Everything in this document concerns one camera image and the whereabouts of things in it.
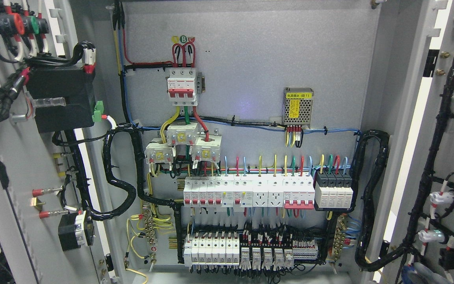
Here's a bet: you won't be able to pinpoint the row of small breakers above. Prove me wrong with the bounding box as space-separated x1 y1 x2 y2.
182 174 254 212

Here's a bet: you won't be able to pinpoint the brass ground terminal bar left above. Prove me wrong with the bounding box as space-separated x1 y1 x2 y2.
142 204 157 265

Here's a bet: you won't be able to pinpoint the black white surge protector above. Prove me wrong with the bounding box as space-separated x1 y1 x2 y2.
314 171 354 211

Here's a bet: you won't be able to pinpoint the black wire loom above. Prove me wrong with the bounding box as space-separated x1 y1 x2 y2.
348 130 413 273
52 122 184 264

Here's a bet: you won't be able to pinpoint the red four pole breaker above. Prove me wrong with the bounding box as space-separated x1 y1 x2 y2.
283 176 315 209

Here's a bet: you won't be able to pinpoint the grey cabinet door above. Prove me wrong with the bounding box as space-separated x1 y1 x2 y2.
0 0 127 284
354 0 454 283

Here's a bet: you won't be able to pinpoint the white current transformers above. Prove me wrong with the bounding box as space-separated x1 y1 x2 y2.
144 122 222 164

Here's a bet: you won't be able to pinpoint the lower white breaker row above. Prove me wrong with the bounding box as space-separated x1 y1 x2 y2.
183 231 241 270

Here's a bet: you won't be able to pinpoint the black wire loom left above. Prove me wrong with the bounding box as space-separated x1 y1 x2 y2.
52 122 184 264

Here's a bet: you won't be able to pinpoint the white rotary selector switch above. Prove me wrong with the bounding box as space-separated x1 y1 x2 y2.
58 211 95 251

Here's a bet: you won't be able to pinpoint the red three pole main breaker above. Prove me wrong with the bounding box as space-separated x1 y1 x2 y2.
166 68 205 107

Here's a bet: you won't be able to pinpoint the brass terminal bar right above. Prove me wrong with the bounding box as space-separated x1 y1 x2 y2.
330 214 346 262

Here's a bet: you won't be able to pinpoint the row of relay modules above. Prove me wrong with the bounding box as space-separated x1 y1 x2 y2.
238 232 319 273

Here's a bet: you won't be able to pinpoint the white socket modules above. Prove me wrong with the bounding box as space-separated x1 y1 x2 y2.
253 176 284 208

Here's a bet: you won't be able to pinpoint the black wire loom right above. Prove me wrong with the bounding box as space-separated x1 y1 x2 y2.
348 130 413 273

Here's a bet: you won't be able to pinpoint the black digital power meter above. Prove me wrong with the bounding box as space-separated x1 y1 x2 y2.
26 66 96 133

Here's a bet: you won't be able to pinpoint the metal mesh power supply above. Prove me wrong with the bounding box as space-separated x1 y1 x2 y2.
282 88 314 126

